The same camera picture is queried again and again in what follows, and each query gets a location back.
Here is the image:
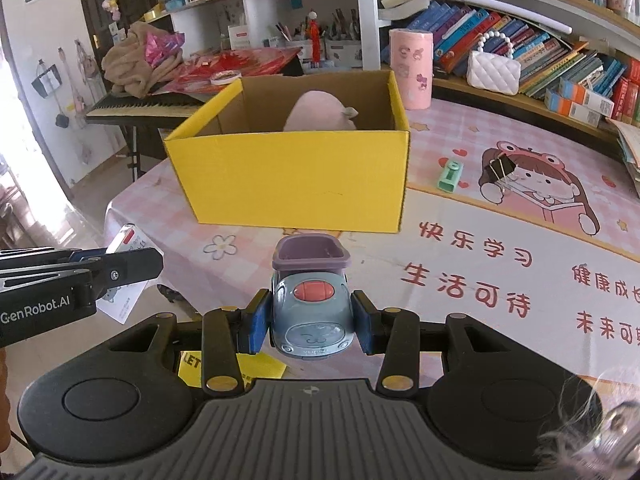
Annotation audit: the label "white tape roll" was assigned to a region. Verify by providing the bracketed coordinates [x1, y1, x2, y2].
[209, 70, 242, 86]

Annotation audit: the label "black electric piano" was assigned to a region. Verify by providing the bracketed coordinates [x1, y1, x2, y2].
[86, 93, 205, 129]

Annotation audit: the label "pink cylinder container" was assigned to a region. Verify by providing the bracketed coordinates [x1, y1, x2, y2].
[390, 28, 434, 110]

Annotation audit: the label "beige cloth bundle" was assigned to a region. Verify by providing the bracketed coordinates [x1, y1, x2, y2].
[101, 22, 184, 99]

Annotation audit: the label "lower orange blue box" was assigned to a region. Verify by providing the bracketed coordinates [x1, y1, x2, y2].
[544, 89, 601, 128]

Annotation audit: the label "stack of papers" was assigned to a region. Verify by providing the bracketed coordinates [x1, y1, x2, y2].
[606, 118, 640, 192]

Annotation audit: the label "red paper sheets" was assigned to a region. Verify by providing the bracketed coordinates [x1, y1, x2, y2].
[154, 47, 302, 96]

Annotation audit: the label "red figurine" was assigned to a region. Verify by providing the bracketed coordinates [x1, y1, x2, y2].
[307, 11, 322, 68]

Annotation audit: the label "large pink plush toy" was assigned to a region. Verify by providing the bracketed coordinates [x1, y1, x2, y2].
[283, 90, 358, 131]

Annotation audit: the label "orange blue box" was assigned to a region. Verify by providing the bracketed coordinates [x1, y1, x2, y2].
[544, 89, 601, 128]
[559, 78, 614, 118]

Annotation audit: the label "red dictionary book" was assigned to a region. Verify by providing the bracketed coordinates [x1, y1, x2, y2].
[612, 53, 639, 125]

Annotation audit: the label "blue toy car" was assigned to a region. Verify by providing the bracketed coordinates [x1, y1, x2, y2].
[270, 233, 355, 359]

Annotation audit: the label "white quilted pearl handbag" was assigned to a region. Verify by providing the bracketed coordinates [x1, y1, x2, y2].
[466, 29, 522, 96]

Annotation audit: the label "upper orange blue box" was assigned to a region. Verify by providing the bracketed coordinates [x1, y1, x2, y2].
[559, 78, 614, 118]

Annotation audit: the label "black binder clip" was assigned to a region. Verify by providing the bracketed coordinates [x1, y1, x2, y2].
[483, 154, 516, 183]

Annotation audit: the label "yellow cardboard box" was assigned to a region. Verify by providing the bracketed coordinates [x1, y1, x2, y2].
[165, 70, 410, 233]

